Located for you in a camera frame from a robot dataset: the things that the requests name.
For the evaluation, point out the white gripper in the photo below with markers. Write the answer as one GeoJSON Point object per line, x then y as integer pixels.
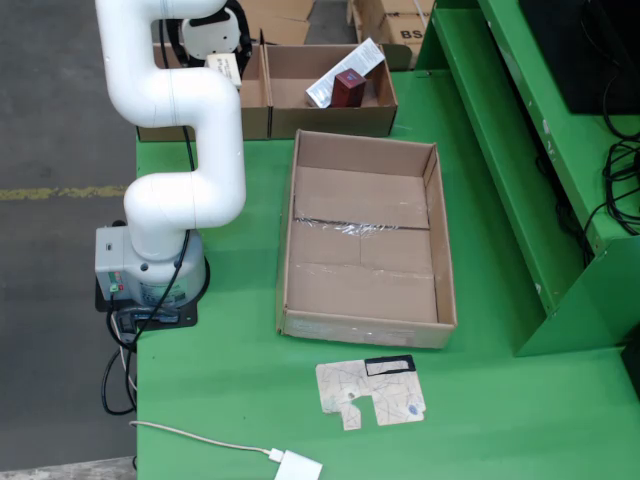
{"type": "Point", "coordinates": [210, 35]}

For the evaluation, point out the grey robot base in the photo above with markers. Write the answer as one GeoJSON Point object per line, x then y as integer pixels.
{"type": "Point", "coordinates": [115, 260]}

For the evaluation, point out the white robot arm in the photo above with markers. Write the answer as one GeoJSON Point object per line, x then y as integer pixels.
{"type": "Point", "coordinates": [200, 100]}

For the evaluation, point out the two-compartment cardboard box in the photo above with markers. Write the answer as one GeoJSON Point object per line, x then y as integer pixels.
{"type": "Point", "coordinates": [325, 125]}

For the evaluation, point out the dark red product box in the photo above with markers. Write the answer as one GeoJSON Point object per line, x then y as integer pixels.
{"type": "Point", "coordinates": [347, 92]}

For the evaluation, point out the printed cardboard shipping box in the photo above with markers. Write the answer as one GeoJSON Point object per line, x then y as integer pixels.
{"type": "Point", "coordinates": [367, 20]}
{"type": "Point", "coordinates": [400, 27]}

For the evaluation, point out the large open cardboard tray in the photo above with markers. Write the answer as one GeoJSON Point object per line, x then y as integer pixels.
{"type": "Point", "coordinates": [360, 280]}

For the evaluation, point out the patterned cardboard cutout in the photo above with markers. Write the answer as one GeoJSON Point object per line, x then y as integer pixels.
{"type": "Point", "coordinates": [390, 395]}

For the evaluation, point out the long white product carton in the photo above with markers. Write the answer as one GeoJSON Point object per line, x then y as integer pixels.
{"type": "Point", "coordinates": [360, 55]}

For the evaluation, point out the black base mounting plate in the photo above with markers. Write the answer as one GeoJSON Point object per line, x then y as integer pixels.
{"type": "Point", "coordinates": [185, 317]}

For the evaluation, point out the black monitor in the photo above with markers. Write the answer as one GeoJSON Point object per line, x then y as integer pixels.
{"type": "Point", "coordinates": [575, 50]}

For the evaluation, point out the green metal shelf riser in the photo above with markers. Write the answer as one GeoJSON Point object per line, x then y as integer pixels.
{"type": "Point", "coordinates": [550, 250]}

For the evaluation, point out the white power adapter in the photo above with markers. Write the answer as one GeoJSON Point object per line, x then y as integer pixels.
{"type": "Point", "coordinates": [300, 467]}

